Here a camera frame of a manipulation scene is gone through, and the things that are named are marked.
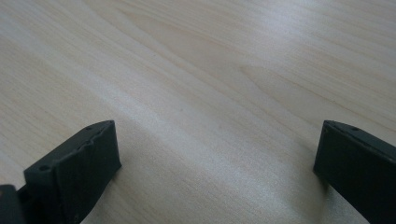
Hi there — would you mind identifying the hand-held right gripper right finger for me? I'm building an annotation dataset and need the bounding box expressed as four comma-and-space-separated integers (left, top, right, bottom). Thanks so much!
313, 119, 396, 224

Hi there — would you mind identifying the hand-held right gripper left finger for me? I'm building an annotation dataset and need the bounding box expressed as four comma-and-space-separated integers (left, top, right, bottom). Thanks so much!
23, 119, 122, 224

